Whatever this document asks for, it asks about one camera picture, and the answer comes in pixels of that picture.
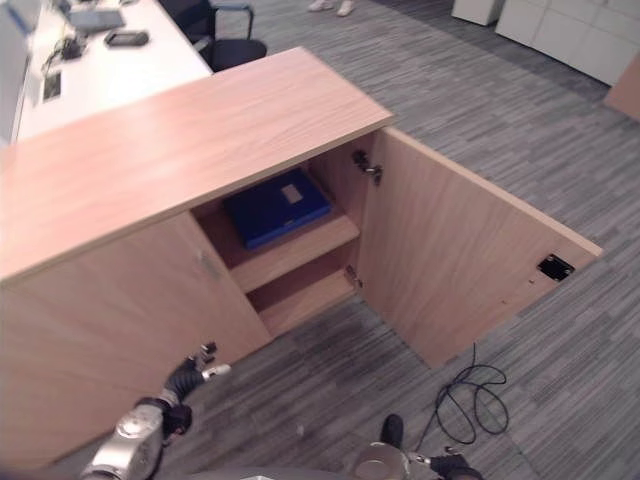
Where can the white office desk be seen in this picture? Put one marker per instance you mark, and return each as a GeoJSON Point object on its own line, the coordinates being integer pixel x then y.
{"type": "Point", "coordinates": [120, 80]}

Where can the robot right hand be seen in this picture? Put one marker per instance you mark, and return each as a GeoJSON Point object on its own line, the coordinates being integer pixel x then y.
{"type": "Point", "coordinates": [454, 466]}

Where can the black handheld device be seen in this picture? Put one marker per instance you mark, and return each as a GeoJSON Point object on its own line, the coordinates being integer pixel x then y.
{"type": "Point", "coordinates": [126, 38]}

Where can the blue folder with label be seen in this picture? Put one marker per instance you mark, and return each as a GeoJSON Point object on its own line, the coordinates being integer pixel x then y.
{"type": "Point", "coordinates": [272, 215]}

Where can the grey keyboard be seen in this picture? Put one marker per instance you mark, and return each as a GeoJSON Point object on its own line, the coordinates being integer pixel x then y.
{"type": "Point", "coordinates": [96, 20]}

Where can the wooden cabinet shelf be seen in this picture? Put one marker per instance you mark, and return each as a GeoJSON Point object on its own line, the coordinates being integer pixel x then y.
{"type": "Point", "coordinates": [295, 252]}

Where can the robot grey body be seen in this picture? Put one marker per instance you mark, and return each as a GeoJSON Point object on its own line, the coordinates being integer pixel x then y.
{"type": "Point", "coordinates": [270, 475]}

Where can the wooden furniture panel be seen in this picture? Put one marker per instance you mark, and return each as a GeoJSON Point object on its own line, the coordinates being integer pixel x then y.
{"type": "Point", "coordinates": [625, 90]}

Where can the small white cabinet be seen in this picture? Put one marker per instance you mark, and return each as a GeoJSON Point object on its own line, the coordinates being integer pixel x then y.
{"type": "Point", "coordinates": [475, 10]}

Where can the white storage cabinet row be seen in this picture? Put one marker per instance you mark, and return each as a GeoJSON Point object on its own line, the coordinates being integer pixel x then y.
{"type": "Point", "coordinates": [575, 35]}

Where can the grey monitor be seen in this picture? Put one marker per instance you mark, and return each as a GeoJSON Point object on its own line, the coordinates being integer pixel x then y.
{"type": "Point", "coordinates": [12, 65]}

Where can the black door lock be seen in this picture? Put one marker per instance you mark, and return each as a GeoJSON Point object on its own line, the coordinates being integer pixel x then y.
{"type": "Point", "coordinates": [555, 267]}

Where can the person's shoe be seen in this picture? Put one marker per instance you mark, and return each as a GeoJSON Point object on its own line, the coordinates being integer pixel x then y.
{"type": "Point", "coordinates": [320, 4]}
{"type": "Point", "coordinates": [345, 7]}

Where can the open wooden cabinet door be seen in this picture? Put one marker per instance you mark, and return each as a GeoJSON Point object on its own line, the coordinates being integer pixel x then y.
{"type": "Point", "coordinates": [450, 240]}

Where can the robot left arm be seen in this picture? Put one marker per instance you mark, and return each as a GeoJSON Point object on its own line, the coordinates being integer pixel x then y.
{"type": "Point", "coordinates": [130, 440]}

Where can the closed wooden cabinet door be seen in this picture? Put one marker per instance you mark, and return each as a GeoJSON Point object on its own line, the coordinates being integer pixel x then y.
{"type": "Point", "coordinates": [115, 320]}

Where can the metal door hinge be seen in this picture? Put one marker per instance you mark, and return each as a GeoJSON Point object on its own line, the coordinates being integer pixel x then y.
{"type": "Point", "coordinates": [368, 168]}
{"type": "Point", "coordinates": [354, 277]}

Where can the black office chair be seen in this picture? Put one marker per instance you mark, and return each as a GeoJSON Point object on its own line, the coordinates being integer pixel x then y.
{"type": "Point", "coordinates": [227, 40]}

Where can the robot dark foot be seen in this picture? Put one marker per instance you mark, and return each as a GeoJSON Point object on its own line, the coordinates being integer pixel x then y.
{"type": "Point", "coordinates": [393, 429]}

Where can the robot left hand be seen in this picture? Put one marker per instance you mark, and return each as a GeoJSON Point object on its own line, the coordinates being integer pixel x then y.
{"type": "Point", "coordinates": [187, 377]}

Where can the wooden office cabinet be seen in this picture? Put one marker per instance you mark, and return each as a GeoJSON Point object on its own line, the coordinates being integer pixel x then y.
{"type": "Point", "coordinates": [190, 130]}

